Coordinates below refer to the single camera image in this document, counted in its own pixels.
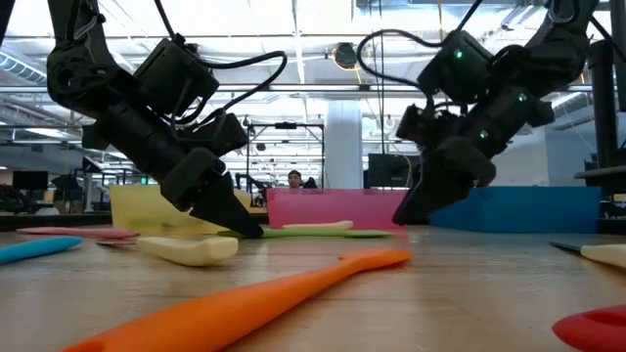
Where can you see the grey computer cart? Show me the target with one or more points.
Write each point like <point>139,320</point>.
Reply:
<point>601,178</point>

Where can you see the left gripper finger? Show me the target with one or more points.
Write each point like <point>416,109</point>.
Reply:
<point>220,205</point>
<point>252,210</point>

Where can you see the black monitor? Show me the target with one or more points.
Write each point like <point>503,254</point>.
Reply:
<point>391,171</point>
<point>29,180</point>

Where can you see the pink silicone spatula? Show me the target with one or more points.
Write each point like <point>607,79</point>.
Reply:
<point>73,232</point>

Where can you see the orange round-head spatula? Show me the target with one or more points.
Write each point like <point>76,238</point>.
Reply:
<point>220,313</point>

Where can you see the person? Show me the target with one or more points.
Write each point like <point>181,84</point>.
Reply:
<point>294,179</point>

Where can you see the black monitor stand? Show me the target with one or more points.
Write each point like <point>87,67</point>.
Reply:
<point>602,107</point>

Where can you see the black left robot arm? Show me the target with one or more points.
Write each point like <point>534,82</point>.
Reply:
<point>83,73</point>

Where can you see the blue plastic bin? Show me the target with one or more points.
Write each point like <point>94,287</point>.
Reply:
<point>513,210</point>

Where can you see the white column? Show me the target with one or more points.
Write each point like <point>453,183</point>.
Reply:
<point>344,146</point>

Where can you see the yellow plastic bin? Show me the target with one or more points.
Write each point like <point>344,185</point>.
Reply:
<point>137,205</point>

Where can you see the pink plastic bin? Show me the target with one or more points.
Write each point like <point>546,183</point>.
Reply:
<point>342,205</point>

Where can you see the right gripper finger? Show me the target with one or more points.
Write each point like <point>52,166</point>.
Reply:
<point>402,215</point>
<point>435,203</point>

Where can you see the black background rig frame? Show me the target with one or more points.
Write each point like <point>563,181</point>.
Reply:
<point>286,125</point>

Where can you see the red silicone spatula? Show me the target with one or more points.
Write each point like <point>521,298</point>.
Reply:
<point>596,332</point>

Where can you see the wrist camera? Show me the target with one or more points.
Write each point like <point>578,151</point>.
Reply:
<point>415,128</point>
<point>222,134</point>

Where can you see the green silicone spatula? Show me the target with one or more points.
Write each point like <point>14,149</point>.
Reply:
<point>318,233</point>

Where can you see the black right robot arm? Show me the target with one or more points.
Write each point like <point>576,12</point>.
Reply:
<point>548,58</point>

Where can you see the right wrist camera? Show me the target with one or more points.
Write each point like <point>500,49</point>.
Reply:
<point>415,128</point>

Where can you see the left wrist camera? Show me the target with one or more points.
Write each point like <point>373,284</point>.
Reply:
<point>222,134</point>

